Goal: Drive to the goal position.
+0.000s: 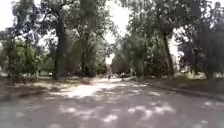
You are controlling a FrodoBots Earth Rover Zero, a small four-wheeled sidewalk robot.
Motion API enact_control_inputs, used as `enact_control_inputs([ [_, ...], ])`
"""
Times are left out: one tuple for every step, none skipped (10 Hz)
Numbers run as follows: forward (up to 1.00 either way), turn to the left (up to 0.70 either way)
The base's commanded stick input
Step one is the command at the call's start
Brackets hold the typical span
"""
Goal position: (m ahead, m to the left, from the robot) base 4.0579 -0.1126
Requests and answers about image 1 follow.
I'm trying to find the row of green trees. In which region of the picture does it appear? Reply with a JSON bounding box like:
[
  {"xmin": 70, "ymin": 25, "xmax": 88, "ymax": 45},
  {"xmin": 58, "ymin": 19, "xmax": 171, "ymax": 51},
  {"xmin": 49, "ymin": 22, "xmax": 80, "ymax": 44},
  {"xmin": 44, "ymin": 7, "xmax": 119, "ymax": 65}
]
[
  {"xmin": 111, "ymin": 0, "xmax": 224, "ymax": 80},
  {"xmin": 0, "ymin": 0, "xmax": 112, "ymax": 82}
]

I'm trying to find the person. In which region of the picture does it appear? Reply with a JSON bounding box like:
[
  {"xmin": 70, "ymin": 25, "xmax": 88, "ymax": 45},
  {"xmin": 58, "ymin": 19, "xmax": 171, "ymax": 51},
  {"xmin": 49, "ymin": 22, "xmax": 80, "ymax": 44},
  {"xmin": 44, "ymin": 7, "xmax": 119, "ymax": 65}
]
[{"xmin": 106, "ymin": 70, "xmax": 112, "ymax": 81}]

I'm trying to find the grey paved path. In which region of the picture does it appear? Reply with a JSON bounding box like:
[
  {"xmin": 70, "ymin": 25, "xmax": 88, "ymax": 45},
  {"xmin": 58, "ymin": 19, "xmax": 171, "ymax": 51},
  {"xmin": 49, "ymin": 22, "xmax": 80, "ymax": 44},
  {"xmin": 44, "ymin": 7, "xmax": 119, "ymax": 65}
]
[{"xmin": 0, "ymin": 77, "xmax": 224, "ymax": 128}]

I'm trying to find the dry grass and dirt strip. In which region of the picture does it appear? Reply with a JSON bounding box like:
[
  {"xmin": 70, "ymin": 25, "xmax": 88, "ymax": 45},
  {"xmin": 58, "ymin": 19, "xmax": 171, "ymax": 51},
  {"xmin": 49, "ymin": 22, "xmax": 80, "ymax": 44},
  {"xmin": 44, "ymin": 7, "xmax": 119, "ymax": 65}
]
[
  {"xmin": 142, "ymin": 76, "xmax": 224, "ymax": 101},
  {"xmin": 0, "ymin": 75, "xmax": 95, "ymax": 103}
]

